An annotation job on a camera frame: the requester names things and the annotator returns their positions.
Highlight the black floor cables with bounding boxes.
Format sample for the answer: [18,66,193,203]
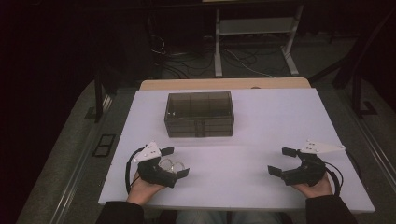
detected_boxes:
[148,34,281,79]

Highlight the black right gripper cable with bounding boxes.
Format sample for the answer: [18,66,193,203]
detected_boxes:
[323,161,346,197]

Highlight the black metal stand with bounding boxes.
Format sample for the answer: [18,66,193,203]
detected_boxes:
[84,69,118,124]
[307,8,396,119]

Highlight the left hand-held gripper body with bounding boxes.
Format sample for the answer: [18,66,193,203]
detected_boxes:
[133,141,178,189]

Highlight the person's left hand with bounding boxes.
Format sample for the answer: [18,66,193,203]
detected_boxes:
[126,172,166,206]

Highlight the smoky acrylic drawer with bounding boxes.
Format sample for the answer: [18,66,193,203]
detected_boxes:
[164,129,234,138]

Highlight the white floor cable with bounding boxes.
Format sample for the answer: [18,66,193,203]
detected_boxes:
[223,48,276,78]

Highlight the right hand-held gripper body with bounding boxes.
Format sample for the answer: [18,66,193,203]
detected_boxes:
[281,139,346,187]

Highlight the white metal desk frame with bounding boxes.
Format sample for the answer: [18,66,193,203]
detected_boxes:
[214,4,304,78]

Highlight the white foam board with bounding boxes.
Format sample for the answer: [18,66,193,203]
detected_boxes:
[98,88,376,214]

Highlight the person's right hand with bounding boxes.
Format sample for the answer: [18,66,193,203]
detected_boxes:
[292,174,334,199]

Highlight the smoky acrylic drawer box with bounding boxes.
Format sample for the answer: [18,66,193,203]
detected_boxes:
[163,91,235,138]

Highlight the black floor outlet frame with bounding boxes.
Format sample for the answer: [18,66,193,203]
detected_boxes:
[92,133,117,158]

